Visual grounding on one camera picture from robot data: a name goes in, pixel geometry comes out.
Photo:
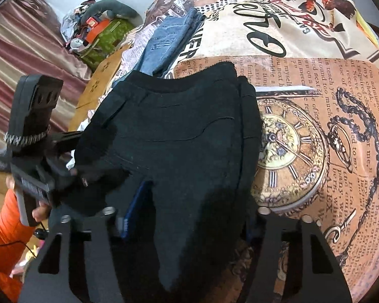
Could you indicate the wooden lap desk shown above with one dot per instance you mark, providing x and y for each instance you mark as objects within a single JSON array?
[{"x": 98, "y": 85}]

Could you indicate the grey plush toy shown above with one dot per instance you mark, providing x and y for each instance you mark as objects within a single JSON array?
[{"x": 120, "y": 8}]

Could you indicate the black pants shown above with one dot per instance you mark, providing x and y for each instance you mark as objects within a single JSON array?
[{"x": 177, "y": 148}]

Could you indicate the printed blanket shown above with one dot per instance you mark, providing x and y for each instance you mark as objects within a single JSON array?
[{"x": 303, "y": 151}]

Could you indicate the green patterned bag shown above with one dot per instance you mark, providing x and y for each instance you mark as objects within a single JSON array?
[{"x": 113, "y": 34}]

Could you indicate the blue denim jeans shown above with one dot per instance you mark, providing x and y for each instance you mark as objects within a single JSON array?
[{"x": 167, "y": 38}]

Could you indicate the person's left hand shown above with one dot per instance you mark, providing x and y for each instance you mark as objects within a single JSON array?
[{"x": 39, "y": 213}]

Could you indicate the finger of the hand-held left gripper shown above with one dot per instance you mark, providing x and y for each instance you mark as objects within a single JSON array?
[
  {"x": 61, "y": 170},
  {"x": 66, "y": 140}
]

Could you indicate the pink striped curtain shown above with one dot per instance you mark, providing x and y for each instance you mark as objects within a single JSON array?
[{"x": 19, "y": 53}]

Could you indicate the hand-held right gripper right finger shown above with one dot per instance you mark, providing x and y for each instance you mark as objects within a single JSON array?
[{"x": 271, "y": 243}]

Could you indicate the orange round tin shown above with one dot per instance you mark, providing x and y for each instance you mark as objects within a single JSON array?
[{"x": 98, "y": 31}]

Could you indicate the white paper strip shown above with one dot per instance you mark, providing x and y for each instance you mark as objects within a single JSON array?
[{"x": 287, "y": 89}]

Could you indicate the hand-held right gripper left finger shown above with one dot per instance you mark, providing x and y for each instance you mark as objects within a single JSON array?
[{"x": 134, "y": 214}]

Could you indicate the pile of crumpled clothes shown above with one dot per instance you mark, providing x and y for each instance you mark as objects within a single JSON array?
[{"x": 71, "y": 25}]

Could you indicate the small red box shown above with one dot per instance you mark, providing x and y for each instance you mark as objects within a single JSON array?
[{"x": 93, "y": 21}]

